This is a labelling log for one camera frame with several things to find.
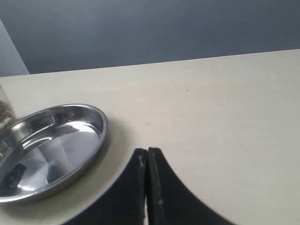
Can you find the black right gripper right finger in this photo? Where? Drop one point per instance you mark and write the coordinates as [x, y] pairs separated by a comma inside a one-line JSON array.
[[169, 201]]

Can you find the round stainless steel tray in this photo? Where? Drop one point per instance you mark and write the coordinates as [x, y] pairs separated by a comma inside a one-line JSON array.
[[48, 150]]

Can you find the clear plastic shaker bottle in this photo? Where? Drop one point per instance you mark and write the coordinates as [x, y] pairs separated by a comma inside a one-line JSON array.
[[7, 113]]

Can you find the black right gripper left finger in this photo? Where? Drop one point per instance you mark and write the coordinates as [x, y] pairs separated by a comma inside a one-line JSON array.
[[123, 203]]

